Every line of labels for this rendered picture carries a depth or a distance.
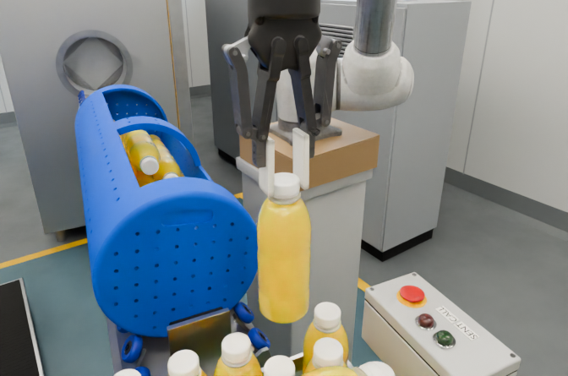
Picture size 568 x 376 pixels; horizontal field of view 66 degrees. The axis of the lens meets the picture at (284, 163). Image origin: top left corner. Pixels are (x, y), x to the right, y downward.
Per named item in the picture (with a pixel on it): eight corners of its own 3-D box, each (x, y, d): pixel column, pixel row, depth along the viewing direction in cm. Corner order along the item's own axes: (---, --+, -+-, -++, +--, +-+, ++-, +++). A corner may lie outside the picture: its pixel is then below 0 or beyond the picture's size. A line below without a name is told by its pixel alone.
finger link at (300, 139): (292, 128, 52) (297, 127, 52) (292, 181, 55) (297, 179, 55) (303, 135, 50) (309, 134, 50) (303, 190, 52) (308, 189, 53)
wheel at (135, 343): (141, 329, 76) (131, 327, 75) (145, 348, 73) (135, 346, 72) (128, 351, 77) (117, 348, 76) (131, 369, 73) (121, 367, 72)
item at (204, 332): (229, 357, 77) (225, 301, 72) (233, 367, 75) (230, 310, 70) (172, 378, 73) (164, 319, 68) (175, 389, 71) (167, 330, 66)
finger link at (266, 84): (289, 40, 44) (276, 37, 43) (270, 144, 47) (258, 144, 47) (273, 35, 47) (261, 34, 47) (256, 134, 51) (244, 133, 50)
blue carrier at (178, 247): (163, 164, 157) (166, 85, 148) (253, 322, 84) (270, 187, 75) (75, 167, 144) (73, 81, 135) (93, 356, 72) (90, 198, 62)
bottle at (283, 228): (272, 335, 56) (270, 207, 48) (249, 302, 61) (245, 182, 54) (319, 316, 59) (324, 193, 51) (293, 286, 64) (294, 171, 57)
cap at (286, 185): (276, 199, 50) (276, 185, 50) (262, 187, 54) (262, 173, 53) (305, 192, 52) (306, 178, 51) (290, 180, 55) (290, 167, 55)
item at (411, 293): (412, 287, 68) (413, 281, 67) (428, 302, 65) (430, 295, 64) (394, 294, 66) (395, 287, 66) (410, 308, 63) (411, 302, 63)
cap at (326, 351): (317, 341, 60) (318, 332, 59) (345, 349, 59) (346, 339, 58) (309, 363, 57) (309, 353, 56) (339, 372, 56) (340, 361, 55)
